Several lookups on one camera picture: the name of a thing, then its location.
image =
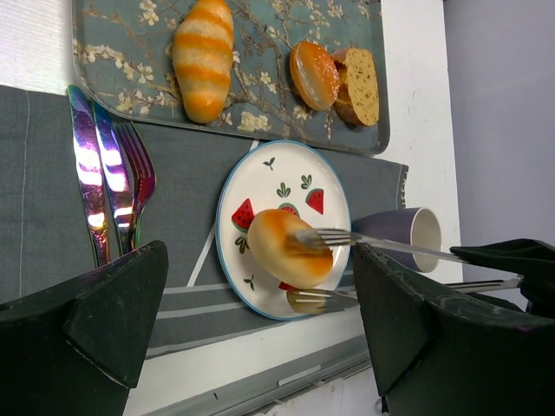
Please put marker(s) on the golden ring doughnut bread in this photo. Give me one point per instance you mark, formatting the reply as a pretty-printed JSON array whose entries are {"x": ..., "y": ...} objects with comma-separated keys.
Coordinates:
[{"x": 271, "y": 237}]

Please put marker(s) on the white watermelon pattern plate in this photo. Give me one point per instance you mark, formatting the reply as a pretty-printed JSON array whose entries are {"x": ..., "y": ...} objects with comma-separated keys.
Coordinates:
[{"x": 278, "y": 175}]

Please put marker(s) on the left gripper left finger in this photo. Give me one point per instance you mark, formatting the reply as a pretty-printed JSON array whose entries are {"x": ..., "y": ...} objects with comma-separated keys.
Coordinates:
[{"x": 77, "y": 348}]

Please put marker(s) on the grey cloth placemat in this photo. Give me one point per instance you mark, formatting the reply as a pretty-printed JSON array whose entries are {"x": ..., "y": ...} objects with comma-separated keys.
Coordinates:
[{"x": 44, "y": 236}]

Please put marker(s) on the steel serving tongs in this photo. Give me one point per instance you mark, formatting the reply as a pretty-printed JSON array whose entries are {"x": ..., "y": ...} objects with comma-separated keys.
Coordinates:
[{"x": 322, "y": 301}]

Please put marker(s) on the striped orange bread roll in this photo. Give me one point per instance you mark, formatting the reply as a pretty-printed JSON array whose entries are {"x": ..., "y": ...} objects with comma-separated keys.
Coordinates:
[{"x": 202, "y": 59}]

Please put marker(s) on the iridescent knife outer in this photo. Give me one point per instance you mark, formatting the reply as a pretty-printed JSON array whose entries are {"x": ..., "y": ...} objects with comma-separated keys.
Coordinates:
[{"x": 89, "y": 173}]

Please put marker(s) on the iridescent knife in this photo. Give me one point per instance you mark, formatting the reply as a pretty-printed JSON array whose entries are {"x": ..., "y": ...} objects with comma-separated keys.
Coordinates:
[
  {"x": 115, "y": 173},
  {"x": 89, "y": 173}
]

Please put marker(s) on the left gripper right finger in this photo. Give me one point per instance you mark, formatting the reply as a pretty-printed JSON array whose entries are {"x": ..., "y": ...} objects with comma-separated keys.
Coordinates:
[{"x": 436, "y": 351}]

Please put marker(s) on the brown bread slice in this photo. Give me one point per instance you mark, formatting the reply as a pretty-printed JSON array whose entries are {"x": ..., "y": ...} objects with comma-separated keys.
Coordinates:
[{"x": 357, "y": 102}]

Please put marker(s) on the iridescent fork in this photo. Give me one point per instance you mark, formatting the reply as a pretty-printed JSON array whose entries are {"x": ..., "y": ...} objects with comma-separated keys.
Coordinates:
[{"x": 142, "y": 170}]

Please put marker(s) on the purple mug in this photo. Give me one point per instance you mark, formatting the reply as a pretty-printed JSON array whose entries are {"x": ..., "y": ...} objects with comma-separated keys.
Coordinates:
[{"x": 416, "y": 226}]

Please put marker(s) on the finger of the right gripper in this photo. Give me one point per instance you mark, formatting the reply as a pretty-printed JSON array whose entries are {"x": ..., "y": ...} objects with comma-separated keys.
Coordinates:
[
  {"x": 523, "y": 256},
  {"x": 538, "y": 290}
]

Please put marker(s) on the iridescent knife inner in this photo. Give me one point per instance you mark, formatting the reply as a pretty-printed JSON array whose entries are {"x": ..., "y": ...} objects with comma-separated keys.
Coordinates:
[{"x": 115, "y": 173}]

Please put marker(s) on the blue floral serving tray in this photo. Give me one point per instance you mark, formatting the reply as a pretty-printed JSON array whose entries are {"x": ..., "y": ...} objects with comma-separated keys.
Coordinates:
[{"x": 122, "y": 53}]

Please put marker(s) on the round sesame bun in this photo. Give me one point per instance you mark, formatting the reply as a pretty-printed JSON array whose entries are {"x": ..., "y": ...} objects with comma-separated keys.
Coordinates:
[{"x": 314, "y": 75}]

